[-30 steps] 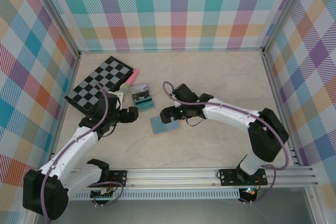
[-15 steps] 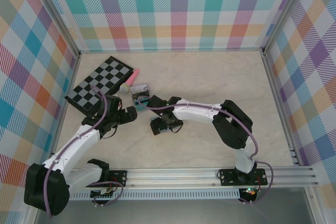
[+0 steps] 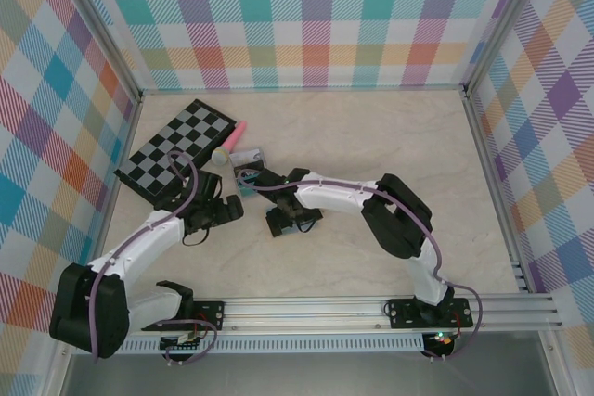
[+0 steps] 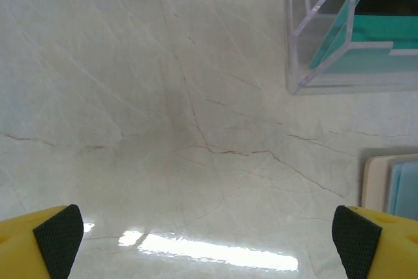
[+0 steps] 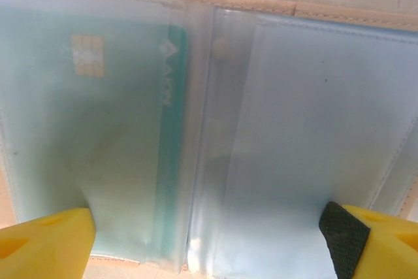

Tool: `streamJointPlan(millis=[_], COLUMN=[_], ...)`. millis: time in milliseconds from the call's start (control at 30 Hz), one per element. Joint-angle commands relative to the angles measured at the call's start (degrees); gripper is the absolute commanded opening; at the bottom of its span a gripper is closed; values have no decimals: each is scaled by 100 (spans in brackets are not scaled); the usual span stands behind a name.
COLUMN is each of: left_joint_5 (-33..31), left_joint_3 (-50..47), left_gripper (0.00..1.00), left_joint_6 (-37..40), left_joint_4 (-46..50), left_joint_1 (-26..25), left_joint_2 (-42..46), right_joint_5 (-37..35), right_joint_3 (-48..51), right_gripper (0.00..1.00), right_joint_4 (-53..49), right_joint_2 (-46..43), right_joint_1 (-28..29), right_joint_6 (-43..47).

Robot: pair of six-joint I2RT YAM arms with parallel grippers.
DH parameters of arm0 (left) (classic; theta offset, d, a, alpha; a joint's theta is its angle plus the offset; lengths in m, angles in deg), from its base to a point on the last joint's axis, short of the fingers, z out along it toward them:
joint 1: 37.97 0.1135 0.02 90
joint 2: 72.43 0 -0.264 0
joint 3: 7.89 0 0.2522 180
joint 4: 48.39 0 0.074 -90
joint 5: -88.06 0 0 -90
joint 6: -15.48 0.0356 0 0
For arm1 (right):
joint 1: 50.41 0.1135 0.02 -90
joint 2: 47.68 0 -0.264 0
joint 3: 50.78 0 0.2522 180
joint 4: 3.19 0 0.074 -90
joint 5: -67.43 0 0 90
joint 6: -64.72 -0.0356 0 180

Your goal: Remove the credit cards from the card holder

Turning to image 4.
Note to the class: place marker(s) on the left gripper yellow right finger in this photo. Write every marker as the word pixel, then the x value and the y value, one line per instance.
pixel 395 249

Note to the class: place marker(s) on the clear acrylic card box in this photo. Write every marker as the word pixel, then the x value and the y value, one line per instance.
pixel 295 30

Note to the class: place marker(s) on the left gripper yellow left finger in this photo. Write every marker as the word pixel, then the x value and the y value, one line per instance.
pixel 19 249

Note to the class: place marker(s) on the teal credit card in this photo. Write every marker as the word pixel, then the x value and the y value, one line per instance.
pixel 385 29

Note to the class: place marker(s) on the beige card holder blue sleeves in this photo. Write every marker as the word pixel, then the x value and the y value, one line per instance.
pixel 379 184

